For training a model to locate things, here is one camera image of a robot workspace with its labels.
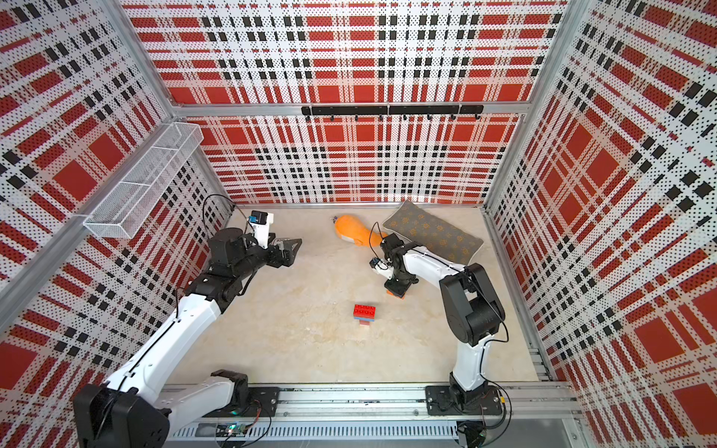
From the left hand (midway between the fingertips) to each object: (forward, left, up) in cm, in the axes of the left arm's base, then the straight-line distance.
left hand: (291, 238), depth 79 cm
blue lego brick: (-16, -21, -20) cm, 33 cm away
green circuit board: (-44, +11, -23) cm, 50 cm away
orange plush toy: (+18, -16, -19) cm, 30 cm away
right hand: (-4, -34, -22) cm, 41 cm away
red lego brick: (-15, -20, -16) cm, 30 cm away
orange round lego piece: (-5, -30, -25) cm, 39 cm away
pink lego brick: (-16, -21, -23) cm, 35 cm away
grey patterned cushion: (+21, -42, -21) cm, 51 cm away
